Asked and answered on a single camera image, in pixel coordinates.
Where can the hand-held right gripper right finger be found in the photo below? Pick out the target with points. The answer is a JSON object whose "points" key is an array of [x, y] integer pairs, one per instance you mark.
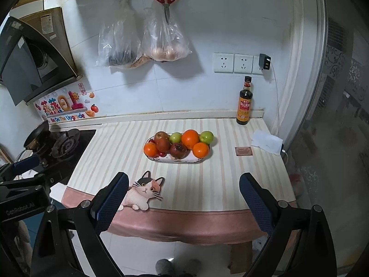
{"points": [[256, 202]]}

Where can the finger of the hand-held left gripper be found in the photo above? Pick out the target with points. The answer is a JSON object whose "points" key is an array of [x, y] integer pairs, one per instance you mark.
{"points": [[31, 185], [26, 163]]}

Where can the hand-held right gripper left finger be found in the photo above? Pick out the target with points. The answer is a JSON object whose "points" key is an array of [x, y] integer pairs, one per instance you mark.
{"points": [[112, 199]]}

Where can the orange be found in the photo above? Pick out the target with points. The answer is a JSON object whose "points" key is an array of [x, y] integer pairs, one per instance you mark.
{"points": [[201, 150], [150, 149], [190, 139]]}

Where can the brown apple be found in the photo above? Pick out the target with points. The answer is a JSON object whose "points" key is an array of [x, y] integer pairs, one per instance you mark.
{"points": [[161, 135], [178, 150], [163, 145]]}

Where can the floral oval plate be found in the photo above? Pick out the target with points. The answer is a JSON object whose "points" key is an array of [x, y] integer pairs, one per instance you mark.
{"points": [[187, 159]]}

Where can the green apple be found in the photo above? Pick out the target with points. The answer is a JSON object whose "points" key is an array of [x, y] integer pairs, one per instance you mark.
{"points": [[207, 137], [175, 137]]}

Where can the cat-shaped mat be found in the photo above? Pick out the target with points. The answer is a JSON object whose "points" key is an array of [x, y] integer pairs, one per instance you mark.
{"points": [[141, 193]]}

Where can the small black frying pan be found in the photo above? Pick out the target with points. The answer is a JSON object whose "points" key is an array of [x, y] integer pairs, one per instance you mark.
{"points": [[36, 134]]}

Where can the small brown card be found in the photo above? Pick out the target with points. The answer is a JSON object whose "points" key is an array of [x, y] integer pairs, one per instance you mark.
{"points": [[243, 151]]}

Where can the wooden table leg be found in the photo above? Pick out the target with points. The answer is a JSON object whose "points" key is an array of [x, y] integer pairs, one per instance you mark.
{"points": [[241, 255]]}

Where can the black gas stove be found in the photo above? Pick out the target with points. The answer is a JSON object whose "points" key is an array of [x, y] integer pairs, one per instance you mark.
{"points": [[77, 141]]}

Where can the striped tablecloth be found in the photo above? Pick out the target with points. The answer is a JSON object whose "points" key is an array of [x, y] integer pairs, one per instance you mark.
{"points": [[201, 179]]}

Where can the white folded paper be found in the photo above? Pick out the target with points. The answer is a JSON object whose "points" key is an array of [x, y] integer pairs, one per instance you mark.
{"points": [[265, 142]]}

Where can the small red fruit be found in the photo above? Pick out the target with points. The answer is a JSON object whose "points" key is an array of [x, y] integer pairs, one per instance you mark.
{"points": [[161, 153]]}

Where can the grey fuzzy slipper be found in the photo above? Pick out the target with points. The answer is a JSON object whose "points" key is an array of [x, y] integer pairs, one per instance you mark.
{"points": [[165, 266], [190, 266]]}

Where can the dark sauce bottle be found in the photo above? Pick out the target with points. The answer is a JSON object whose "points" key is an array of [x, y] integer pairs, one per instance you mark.
{"points": [[244, 106]]}

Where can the black range hood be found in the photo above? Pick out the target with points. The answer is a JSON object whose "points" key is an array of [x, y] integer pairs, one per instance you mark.
{"points": [[26, 63]]}

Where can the frosted glass sliding door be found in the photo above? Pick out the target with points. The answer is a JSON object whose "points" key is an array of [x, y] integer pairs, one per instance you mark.
{"points": [[340, 121]]}

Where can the black plug-in charger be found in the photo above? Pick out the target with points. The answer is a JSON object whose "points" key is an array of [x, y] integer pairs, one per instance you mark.
{"points": [[264, 61]]}

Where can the plastic bag with dark contents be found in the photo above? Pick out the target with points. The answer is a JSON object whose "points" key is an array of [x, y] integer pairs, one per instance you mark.
{"points": [[121, 40]]}

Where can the plastic bag with onions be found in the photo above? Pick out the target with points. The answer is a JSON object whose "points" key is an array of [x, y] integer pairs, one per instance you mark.
{"points": [[165, 43]]}

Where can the colourful wall sticker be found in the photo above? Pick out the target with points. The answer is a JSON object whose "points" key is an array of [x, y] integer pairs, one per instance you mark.
{"points": [[66, 104]]}

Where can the white wall socket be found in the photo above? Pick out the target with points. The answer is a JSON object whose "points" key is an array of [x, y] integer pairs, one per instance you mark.
{"points": [[255, 67], [223, 62], [243, 63]]}

